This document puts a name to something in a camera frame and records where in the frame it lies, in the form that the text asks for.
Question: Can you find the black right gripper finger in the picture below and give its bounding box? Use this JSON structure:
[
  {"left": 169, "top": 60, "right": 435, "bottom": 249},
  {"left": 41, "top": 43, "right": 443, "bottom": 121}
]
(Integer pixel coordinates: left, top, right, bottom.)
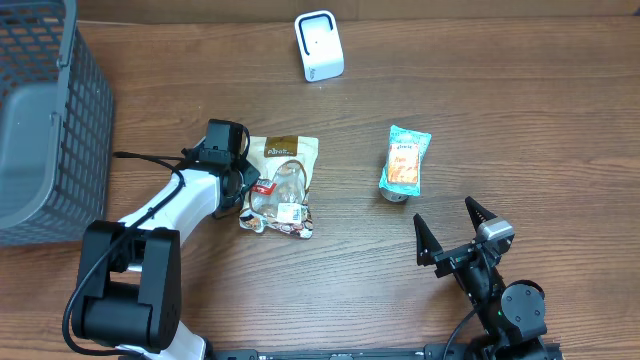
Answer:
[
  {"left": 465, "top": 196, "right": 497, "bottom": 231},
  {"left": 413, "top": 214, "right": 443, "bottom": 266}
]

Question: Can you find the red coffee stick sachet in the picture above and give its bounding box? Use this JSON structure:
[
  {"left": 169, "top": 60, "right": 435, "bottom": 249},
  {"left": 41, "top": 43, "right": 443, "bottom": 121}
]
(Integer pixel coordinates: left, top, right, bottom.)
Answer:
[{"left": 251, "top": 179, "right": 277, "bottom": 196}]

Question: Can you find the beige nut pouch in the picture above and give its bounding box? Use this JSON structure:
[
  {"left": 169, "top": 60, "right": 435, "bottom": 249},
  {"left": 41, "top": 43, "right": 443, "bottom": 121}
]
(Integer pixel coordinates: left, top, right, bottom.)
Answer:
[{"left": 239, "top": 136, "right": 319, "bottom": 239}]

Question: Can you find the teal snack packet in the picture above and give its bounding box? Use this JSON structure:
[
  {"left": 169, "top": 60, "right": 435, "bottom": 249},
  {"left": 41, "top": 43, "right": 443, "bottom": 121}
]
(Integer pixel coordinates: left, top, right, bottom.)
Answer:
[{"left": 379, "top": 125, "right": 432, "bottom": 198}]

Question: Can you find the orange tissue packet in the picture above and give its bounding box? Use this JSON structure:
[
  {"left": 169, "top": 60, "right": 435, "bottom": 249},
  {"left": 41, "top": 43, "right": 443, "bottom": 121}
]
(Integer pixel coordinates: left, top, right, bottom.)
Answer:
[{"left": 387, "top": 143, "right": 420, "bottom": 185}]

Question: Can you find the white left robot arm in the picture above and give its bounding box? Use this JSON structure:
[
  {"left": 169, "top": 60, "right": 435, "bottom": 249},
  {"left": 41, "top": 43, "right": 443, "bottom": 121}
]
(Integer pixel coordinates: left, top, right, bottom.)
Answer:
[{"left": 62, "top": 143, "right": 259, "bottom": 359}]

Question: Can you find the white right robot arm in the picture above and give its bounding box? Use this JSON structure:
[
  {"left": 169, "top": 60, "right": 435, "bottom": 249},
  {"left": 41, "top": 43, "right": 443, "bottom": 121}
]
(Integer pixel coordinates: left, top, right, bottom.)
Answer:
[{"left": 413, "top": 196, "right": 562, "bottom": 359}]

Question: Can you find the white barcode scanner stand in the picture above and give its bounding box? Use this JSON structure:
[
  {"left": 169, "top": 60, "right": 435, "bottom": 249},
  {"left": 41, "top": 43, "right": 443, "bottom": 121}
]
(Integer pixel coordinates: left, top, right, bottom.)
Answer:
[{"left": 294, "top": 10, "right": 345, "bottom": 82}]

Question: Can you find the green lidded jar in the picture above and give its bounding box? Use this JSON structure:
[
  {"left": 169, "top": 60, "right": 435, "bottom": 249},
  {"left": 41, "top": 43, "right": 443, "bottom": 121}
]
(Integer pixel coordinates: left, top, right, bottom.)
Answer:
[{"left": 380, "top": 188, "right": 408, "bottom": 203}]

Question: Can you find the grey plastic mesh basket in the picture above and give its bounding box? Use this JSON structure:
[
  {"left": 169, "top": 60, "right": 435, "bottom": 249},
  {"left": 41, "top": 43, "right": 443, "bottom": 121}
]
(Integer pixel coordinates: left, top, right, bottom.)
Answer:
[{"left": 1, "top": 0, "right": 115, "bottom": 247}]

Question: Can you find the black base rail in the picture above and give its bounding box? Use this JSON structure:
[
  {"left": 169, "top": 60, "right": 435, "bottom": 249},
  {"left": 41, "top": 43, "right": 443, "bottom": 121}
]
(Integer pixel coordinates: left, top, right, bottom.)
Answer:
[{"left": 119, "top": 343, "right": 564, "bottom": 360}]

